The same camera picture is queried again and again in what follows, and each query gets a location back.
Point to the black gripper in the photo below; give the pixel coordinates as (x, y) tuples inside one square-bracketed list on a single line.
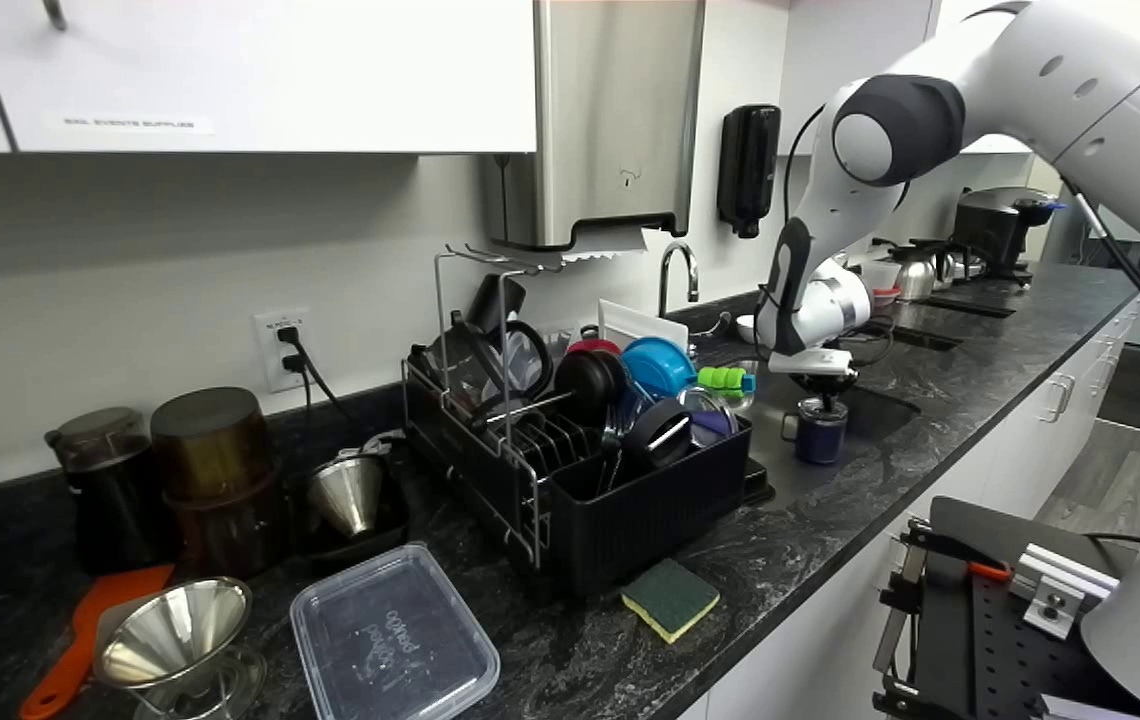
[(820, 384)]

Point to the steel paper towel dispenser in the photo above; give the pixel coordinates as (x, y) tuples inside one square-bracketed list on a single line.
[(593, 122)]

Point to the green and yellow sponge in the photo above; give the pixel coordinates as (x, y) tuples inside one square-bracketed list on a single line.
[(669, 602)]

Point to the silver metal clamp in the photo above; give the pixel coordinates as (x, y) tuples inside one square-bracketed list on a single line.
[(1061, 583)]

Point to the chrome faucet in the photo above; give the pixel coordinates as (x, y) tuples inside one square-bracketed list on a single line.
[(674, 260)]

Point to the navy blue plastic cup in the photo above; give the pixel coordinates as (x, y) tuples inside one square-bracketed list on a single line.
[(715, 426)]

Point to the black dish rack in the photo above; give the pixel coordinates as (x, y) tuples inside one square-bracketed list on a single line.
[(633, 522)]

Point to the small dark metal canister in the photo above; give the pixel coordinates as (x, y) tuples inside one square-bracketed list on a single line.
[(110, 493)]

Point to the orange plastic spatula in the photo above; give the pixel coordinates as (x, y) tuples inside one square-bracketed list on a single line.
[(90, 643)]

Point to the white cabinet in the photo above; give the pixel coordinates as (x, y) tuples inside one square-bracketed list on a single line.
[(262, 64), (995, 453)]

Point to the navy blue metal mug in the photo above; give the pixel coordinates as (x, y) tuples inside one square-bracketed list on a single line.
[(820, 441)]

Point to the green squeeze bottle blue cap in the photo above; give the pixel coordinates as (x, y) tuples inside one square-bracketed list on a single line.
[(725, 383)]

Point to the small steel coffee dripper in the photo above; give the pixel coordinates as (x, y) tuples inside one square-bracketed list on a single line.
[(353, 490)]

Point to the teal plastic bowl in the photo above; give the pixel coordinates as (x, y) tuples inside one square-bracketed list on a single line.
[(659, 367)]

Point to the black perforated tool board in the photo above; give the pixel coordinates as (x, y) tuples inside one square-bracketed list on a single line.
[(980, 654)]

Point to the white wall outlet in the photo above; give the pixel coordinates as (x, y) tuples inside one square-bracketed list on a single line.
[(280, 345)]

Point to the black wall soap dispenser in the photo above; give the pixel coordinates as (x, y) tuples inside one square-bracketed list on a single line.
[(749, 167)]

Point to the large steel funnel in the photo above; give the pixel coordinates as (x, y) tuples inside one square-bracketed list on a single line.
[(172, 633)]

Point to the white upper cabinet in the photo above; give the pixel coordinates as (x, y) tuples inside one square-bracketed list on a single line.
[(262, 64)]

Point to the clear plastic tub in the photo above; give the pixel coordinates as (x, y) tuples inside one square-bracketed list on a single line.
[(631, 320)]

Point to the small white bowl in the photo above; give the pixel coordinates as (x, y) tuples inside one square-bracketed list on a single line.
[(745, 329)]

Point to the black coffee machine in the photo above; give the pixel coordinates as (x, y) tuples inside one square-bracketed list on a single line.
[(1001, 232)]

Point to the black cup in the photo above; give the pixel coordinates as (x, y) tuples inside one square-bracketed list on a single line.
[(492, 304)]

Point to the clear plastic food container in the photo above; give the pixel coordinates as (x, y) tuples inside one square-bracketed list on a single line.
[(394, 643)]

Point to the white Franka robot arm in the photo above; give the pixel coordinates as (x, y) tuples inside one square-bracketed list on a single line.
[(1061, 81)]

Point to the round glass lid black rim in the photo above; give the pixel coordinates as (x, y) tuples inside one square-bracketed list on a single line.
[(531, 359)]

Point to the large brown metal canister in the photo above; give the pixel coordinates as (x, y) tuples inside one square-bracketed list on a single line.
[(214, 465)]

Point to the red plastic cup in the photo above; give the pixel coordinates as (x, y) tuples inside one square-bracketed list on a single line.
[(593, 345)]

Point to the white lower cabinet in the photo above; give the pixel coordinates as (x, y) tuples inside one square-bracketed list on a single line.
[(995, 453)]

